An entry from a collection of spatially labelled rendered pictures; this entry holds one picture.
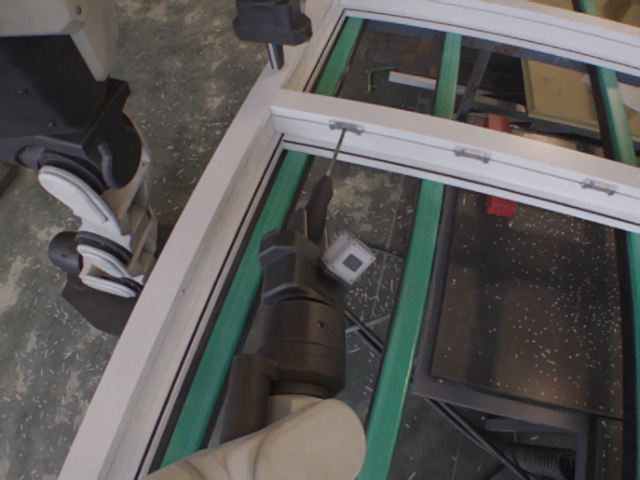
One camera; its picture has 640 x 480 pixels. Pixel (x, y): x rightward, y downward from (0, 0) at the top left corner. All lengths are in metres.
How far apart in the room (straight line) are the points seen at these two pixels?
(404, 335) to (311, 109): 0.34
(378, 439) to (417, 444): 0.90
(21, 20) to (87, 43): 0.10
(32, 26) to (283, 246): 0.29
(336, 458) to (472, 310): 0.57
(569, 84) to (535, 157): 0.75
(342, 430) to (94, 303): 1.27
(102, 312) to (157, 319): 1.01
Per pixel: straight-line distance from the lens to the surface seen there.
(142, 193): 0.83
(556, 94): 1.24
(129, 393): 0.44
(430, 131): 0.54
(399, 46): 1.81
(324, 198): 0.46
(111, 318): 1.42
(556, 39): 0.94
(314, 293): 0.36
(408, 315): 0.47
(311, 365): 0.31
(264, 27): 0.58
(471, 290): 0.82
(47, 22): 0.37
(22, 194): 2.32
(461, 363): 0.77
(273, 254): 0.37
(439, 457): 1.36
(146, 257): 1.22
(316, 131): 0.58
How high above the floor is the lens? 1.31
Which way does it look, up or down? 63 degrees down
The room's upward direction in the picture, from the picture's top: 7 degrees counter-clockwise
